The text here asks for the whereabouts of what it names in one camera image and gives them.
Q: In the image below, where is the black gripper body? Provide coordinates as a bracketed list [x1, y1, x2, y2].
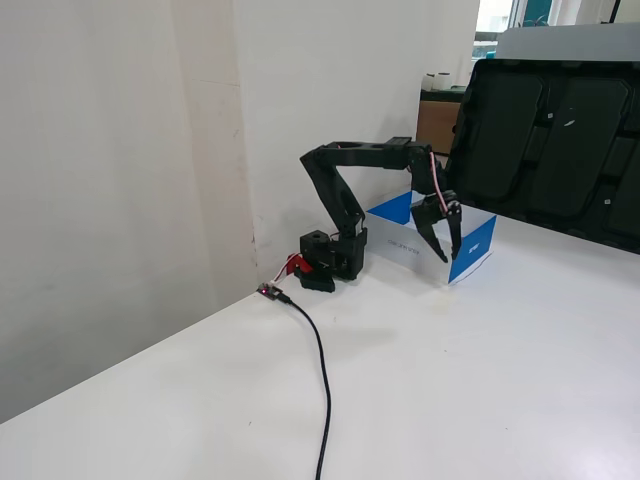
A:
[409, 187, 463, 218]

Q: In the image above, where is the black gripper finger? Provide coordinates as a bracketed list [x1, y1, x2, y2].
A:
[411, 199, 450, 265]
[446, 199, 465, 262]

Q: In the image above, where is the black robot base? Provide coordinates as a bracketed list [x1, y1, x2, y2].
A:
[298, 227, 370, 282]

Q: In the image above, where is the blue white cardboard box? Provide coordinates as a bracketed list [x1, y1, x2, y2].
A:
[365, 189, 499, 286]

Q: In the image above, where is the brown cardboard box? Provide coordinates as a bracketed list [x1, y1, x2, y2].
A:
[415, 98, 462, 157]

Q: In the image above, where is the black plastic tray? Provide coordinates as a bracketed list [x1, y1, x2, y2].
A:
[443, 58, 640, 257]

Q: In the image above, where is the red black table clamp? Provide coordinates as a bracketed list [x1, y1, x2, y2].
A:
[285, 252, 337, 294]

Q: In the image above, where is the white red servo wire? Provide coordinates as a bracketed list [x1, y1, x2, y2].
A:
[428, 151, 450, 215]

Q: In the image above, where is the black power cable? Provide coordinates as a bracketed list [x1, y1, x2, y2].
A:
[278, 293, 334, 480]

